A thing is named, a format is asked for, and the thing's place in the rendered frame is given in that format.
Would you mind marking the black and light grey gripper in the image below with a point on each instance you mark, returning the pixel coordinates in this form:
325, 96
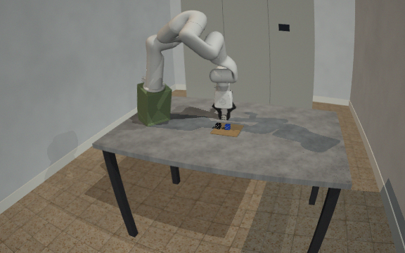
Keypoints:
223, 99

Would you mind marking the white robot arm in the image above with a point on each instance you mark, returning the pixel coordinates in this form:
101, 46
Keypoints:
177, 30

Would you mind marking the tan mat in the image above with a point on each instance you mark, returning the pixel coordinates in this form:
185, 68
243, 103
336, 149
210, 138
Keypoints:
233, 131

